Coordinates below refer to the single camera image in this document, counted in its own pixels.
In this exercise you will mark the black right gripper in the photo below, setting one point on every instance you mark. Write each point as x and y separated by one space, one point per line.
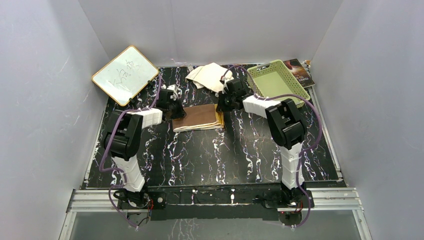
220 108

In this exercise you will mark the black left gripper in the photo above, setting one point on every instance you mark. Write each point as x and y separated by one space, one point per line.
181 113

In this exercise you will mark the yellow brown bear towel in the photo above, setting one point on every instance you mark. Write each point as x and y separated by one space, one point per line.
199 117

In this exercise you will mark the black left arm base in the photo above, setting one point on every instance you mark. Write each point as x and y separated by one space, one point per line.
144 200

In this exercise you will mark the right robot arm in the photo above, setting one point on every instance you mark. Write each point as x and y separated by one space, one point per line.
286 125

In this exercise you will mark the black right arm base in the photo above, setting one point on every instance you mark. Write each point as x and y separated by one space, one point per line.
288 200

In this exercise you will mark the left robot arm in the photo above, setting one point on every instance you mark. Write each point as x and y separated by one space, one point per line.
122 136

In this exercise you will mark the crumpled white cloth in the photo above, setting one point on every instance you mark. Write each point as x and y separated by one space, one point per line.
208 76

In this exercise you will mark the green perforated plastic basket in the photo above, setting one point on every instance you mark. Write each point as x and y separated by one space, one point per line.
274 79

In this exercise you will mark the dark book with red cover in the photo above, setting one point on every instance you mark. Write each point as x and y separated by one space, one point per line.
301 74

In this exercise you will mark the white board with wooden frame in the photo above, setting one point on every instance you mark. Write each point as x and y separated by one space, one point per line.
125 75

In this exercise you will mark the aluminium front rail frame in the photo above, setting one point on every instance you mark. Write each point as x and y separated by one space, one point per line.
220 202

